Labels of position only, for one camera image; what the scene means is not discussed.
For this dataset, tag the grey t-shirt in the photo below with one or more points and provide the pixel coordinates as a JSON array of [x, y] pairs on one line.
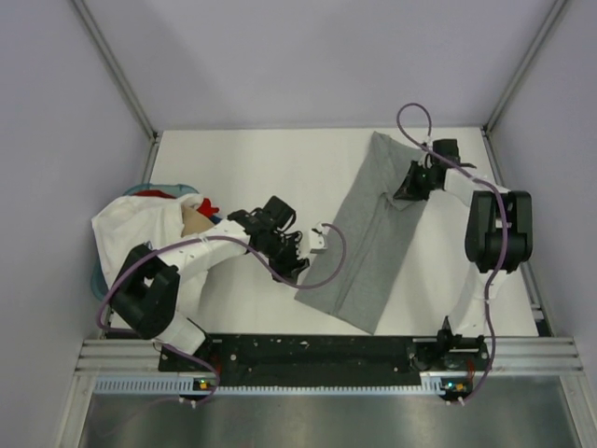
[[378, 229]]

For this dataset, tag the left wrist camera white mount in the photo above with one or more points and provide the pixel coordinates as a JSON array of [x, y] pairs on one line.
[[313, 241]]

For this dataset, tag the red t-shirt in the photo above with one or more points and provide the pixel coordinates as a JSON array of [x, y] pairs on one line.
[[206, 208]]

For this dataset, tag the right aluminium frame post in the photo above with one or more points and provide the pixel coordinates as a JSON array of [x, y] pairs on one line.
[[547, 27]]

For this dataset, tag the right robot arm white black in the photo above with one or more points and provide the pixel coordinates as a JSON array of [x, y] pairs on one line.
[[498, 234]]

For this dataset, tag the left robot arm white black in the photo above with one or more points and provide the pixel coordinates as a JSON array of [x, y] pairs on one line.
[[156, 289]]

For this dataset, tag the aluminium frame post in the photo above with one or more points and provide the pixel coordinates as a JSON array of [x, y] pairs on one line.
[[113, 67], [547, 27]]

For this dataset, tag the white t-shirt with flower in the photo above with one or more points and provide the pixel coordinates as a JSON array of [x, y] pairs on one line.
[[129, 221]]

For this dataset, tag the grey slotted cable duct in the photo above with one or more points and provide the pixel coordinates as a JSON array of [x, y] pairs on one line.
[[192, 387]]

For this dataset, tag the teal plastic basket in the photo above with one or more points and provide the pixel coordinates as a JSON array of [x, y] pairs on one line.
[[98, 285]]

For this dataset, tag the left aluminium frame post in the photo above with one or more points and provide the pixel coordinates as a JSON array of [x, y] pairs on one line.
[[113, 67]]

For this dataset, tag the aluminium frame front rail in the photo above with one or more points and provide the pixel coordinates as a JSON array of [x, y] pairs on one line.
[[509, 356]]

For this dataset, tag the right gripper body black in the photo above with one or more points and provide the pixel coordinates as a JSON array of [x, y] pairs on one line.
[[418, 184]]

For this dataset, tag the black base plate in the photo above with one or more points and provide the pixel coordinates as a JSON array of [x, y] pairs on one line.
[[327, 360]]

